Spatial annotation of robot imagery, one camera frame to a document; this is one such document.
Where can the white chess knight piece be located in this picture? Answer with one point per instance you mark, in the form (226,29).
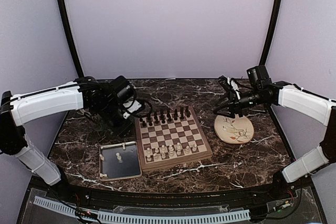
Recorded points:
(156,154)

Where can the white chess pawn piece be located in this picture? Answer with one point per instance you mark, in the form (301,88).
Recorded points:
(163,152)

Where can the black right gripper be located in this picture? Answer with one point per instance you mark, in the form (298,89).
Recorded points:
(234,105)

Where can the black left frame post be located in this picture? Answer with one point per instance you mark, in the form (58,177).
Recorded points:
(69,38)

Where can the round bird pattern plate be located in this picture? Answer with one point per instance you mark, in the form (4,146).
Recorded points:
(239,130)

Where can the white chess king piece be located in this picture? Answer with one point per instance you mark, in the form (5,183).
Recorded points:
(178,149)

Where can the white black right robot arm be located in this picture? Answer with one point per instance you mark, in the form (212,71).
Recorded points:
(264,91)

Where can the white perforated cable duct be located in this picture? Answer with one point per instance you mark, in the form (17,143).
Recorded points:
(123,214)

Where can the black front rail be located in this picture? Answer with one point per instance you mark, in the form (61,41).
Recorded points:
(170,192)

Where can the black right frame post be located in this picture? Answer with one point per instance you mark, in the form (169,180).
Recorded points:
(270,32)

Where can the wooden chess board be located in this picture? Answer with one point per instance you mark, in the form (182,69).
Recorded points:
(188,133)

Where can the black frame post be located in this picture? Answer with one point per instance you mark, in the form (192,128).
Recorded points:
(69,38)
(270,32)

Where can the metal tray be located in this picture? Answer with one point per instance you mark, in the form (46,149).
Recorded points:
(129,153)

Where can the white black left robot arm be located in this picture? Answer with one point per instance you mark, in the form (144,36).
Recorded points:
(114,101)

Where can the dark chess pieces row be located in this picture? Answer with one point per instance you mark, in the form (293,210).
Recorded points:
(167,116)

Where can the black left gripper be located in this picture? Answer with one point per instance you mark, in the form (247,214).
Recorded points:
(121,130)

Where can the white chess pieces in tray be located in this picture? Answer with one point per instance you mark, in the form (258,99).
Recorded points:
(112,165)

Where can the white chess queen piece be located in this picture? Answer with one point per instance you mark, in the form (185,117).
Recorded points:
(171,151)

